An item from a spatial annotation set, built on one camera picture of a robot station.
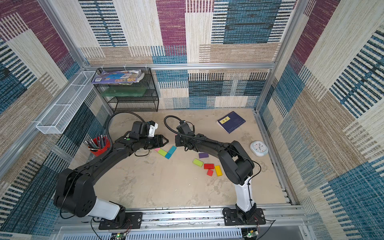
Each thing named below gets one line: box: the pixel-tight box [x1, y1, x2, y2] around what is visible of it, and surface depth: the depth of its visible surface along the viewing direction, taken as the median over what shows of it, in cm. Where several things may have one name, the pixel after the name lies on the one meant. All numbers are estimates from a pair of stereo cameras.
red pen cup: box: [88, 135, 111, 157], surface depth 89 cm
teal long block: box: [168, 145, 178, 155], surface depth 101 cm
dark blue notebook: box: [216, 111, 246, 134], surface depth 114 cm
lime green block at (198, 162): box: [192, 158, 204, 167], surface depth 94 cm
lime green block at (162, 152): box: [157, 148, 168, 157], surface depth 98 cm
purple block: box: [198, 153, 209, 159], surface depth 98 cm
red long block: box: [203, 163, 215, 170], surface depth 94 cm
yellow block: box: [214, 165, 223, 176], surface depth 91 cm
